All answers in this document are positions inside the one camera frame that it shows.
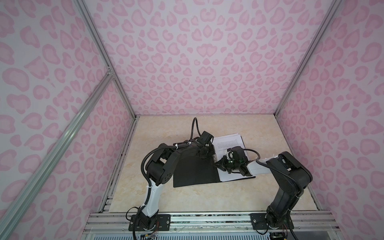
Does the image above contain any aluminium corner frame post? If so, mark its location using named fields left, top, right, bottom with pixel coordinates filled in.
left=274, top=0, right=343, bottom=119
left=73, top=0, right=137, bottom=120

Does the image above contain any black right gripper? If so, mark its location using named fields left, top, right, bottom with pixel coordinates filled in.
left=213, top=157, right=241, bottom=176

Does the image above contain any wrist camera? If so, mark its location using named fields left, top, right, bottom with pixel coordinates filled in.
left=227, top=146, right=248, bottom=162
left=197, top=131, right=214, bottom=146

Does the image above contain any aluminium corner frame post right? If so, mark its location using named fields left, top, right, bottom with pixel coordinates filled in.
left=274, top=0, right=343, bottom=119

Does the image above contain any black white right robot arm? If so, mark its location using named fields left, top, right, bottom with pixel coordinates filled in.
left=214, top=146, right=313, bottom=229

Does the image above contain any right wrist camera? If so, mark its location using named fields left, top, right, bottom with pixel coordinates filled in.
left=227, top=146, right=248, bottom=162

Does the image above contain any diagonal aluminium frame bar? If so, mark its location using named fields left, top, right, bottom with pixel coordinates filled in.
left=1, top=73, right=114, bottom=240

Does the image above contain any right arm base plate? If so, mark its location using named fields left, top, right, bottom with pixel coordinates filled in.
left=250, top=213, right=295, bottom=231

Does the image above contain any orange and black folder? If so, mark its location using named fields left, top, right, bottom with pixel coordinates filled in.
left=173, top=140, right=256, bottom=188

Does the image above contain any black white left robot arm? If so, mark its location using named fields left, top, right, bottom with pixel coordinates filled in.
left=140, top=140, right=219, bottom=219

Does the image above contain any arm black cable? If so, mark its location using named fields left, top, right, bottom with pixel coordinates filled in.
left=242, top=148, right=305, bottom=199
left=131, top=117, right=202, bottom=240

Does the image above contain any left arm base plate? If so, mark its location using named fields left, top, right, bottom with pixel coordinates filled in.
left=129, top=214, right=171, bottom=232

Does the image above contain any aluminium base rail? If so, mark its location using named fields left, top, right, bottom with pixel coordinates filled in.
left=81, top=211, right=344, bottom=240

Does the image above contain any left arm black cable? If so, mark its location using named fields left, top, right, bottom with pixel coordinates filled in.
left=131, top=117, right=202, bottom=240

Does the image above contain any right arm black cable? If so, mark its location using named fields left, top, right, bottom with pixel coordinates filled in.
left=242, top=148, right=305, bottom=199

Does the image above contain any white paper sheet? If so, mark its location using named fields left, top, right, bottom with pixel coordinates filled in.
left=213, top=134, right=254, bottom=182

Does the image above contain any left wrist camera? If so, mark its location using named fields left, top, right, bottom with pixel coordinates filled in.
left=197, top=131, right=214, bottom=146

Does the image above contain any aluminium corner frame post left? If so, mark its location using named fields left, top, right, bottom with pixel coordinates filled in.
left=73, top=0, right=137, bottom=120

